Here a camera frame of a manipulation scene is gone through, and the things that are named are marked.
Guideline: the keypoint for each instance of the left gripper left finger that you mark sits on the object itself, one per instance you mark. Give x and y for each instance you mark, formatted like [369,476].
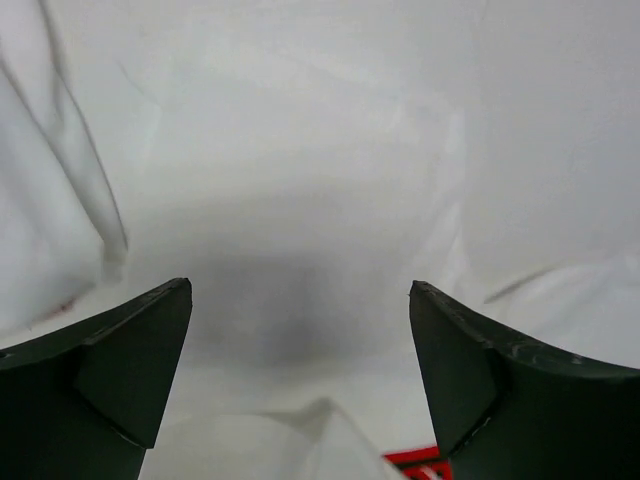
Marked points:
[87,401]

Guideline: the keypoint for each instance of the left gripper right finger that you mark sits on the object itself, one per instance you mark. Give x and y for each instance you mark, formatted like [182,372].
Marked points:
[504,405]

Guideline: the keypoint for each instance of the white shirt red logo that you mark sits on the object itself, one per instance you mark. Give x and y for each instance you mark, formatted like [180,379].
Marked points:
[303,164]

